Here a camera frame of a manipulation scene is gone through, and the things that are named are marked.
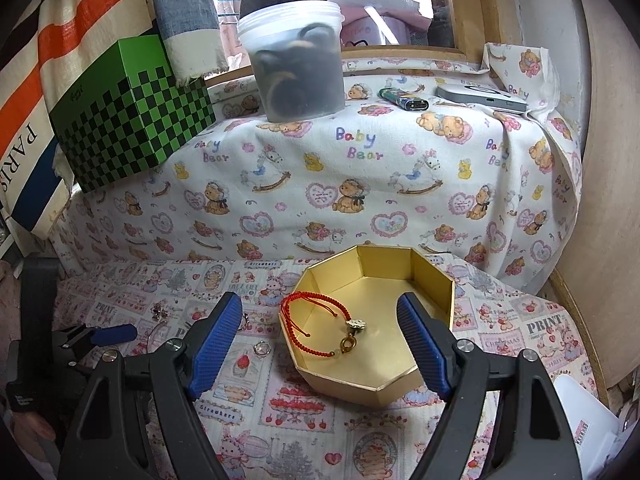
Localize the clear plastic tub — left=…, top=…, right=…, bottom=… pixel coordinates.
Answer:
left=236, top=1, right=347, bottom=123

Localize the red cord bracelet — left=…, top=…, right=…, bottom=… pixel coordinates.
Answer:
left=280, top=291, right=370, bottom=361

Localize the green lighter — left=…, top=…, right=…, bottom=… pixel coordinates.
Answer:
left=378, top=87, right=430, bottom=112

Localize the wooden window frame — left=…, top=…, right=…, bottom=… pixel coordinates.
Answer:
left=200, top=0, right=507, bottom=85

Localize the person's left hand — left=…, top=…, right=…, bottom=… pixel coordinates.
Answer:
left=0, top=409, right=57, bottom=454

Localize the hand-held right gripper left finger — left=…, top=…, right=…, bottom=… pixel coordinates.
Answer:
left=59, top=291, right=244, bottom=480

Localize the thin silver bracelet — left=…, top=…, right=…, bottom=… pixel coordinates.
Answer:
left=145, top=317, right=194, bottom=357

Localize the bear print cloth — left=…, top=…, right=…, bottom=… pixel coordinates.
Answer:
left=50, top=42, right=585, bottom=295

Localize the orange blue striped bag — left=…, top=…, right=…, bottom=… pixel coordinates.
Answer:
left=0, top=0, right=166, bottom=238

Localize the patchwork print cloth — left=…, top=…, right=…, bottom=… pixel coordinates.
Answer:
left=50, top=255, right=608, bottom=480

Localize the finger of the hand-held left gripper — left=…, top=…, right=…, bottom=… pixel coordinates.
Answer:
left=55, top=323, right=137, bottom=362

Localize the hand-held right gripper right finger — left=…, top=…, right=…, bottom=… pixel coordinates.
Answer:
left=396, top=291, right=583, bottom=480

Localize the green checkered box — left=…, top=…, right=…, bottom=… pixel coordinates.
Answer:
left=48, top=35, right=217, bottom=195

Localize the pink container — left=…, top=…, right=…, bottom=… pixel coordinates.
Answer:
left=340, top=2, right=432, bottom=49

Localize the white paper sheet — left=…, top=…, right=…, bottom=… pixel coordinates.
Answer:
left=552, top=372, right=632, bottom=480

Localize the gold octagonal box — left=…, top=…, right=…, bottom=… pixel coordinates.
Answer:
left=278, top=244, right=456, bottom=410

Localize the blue white striped towel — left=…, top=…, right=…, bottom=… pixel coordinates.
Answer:
left=145, top=0, right=230, bottom=87

